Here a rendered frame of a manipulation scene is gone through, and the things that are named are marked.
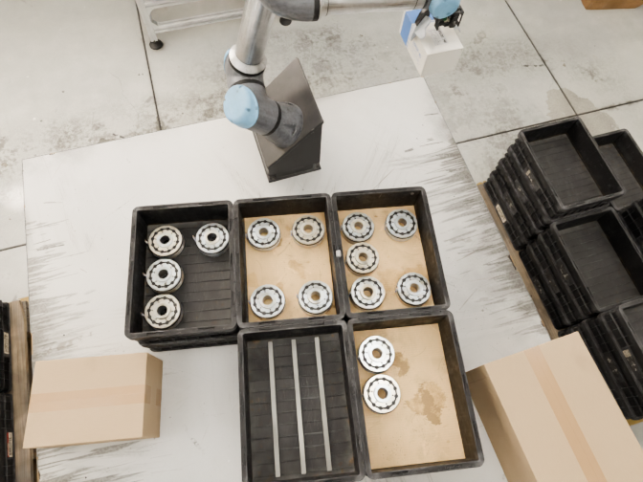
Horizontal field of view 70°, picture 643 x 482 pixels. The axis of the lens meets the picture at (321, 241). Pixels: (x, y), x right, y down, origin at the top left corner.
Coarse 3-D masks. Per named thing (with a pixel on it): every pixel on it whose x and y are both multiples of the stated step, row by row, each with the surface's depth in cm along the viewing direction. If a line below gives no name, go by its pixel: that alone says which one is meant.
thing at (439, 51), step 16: (416, 16) 145; (400, 32) 153; (432, 32) 142; (448, 32) 143; (416, 48) 144; (432, 48) 140; (448, 48) 140; (416, 64) 147; (432, 64) 143; (448, 64) 145
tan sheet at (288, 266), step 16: (288, 224) 149; (288, 240) 146; (256, 256) 144; (272, 256) 144; (288, 256) 144; (304, 256) 144; (320, 256) 145; (256, 272) 142; (272, 272) 142; (288, 272) 142; (304, 272) 142; (320, 272) 143; (256, 288) 140; (288, 288) 140; (288, 304) 138; (256, 320) 136
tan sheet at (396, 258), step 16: (368, 208) 152; (384, 208) 152; (384, 224) 150; (400, 224) 150; (384, 240) 148; (416, 240) 148; (384, 256) 145; (400, 256) 146; (416, 256) 146; (384, 272) 143; (400, 272) 144; (416, 272) 144; (384, 288) 141; (352, 304) 139; (384, 304) 139; (400, 304) 139; (432, 304) 140
